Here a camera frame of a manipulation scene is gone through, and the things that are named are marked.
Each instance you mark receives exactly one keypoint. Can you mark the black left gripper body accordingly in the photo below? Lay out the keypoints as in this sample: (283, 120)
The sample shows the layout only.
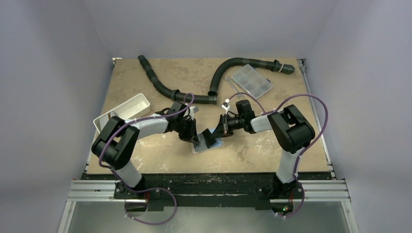
(180, 127)

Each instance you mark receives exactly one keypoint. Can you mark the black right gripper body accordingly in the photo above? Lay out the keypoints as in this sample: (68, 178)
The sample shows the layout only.
(223, 125)

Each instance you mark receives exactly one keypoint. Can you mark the beige card holder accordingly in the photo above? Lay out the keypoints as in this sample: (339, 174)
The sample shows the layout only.
(199, 148)

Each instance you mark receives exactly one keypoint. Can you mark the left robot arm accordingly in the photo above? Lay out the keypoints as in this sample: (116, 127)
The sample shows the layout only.
(116, 142)

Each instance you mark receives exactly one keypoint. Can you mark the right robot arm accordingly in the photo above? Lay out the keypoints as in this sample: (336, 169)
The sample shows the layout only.
(291, 129)

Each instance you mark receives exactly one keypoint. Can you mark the silver cards in tray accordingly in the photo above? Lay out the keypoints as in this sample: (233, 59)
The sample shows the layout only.
(103, 120)

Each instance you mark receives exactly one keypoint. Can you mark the silver open-end wrench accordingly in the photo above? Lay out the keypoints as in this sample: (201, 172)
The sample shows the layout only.
(229, 81)

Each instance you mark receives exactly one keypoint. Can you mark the clear plastic compartment box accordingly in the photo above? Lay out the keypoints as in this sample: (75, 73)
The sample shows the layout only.
(251, 81)

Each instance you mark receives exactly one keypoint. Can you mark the white plastic tray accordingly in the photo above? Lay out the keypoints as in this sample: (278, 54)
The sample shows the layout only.
(135, 107)

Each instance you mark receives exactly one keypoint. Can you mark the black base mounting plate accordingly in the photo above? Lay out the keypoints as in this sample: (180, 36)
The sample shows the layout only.
(233, 190)

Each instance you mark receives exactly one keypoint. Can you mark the aluminium frame rail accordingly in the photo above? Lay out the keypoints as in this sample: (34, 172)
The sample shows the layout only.
(337, 192)

